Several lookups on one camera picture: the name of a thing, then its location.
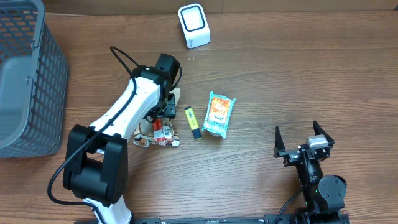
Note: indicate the yellow highlighter marker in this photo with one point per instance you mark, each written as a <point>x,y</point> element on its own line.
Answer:
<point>193,123</point>

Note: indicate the white barcode scanner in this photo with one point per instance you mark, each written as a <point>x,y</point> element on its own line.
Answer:
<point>194,24</point>

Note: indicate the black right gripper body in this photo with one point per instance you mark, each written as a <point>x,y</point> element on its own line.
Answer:
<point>291,156</point>

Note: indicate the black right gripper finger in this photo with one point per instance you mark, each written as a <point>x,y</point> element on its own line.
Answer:
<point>319,131</point>
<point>279,147</point>

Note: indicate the grey plastic basket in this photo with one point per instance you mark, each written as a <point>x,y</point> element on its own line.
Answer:
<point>34,82</point>

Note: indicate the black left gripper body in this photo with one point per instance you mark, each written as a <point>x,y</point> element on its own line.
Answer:
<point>170,108</point>

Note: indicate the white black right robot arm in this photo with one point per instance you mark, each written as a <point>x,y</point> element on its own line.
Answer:
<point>323,194</point>

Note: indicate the red stick sachet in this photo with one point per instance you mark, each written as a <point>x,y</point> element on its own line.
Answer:
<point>158,131</point>

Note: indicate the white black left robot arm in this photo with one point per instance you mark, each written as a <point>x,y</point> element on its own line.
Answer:
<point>96,163</point>

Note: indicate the beige brown snack pouch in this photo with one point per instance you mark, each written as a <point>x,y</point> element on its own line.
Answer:
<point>143,135</point>

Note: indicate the teal wet wipes pack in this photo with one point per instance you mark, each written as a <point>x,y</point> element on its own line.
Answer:
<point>218,114</point>

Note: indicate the black aluminium rail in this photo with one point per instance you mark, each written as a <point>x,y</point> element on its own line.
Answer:
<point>266,219</point>

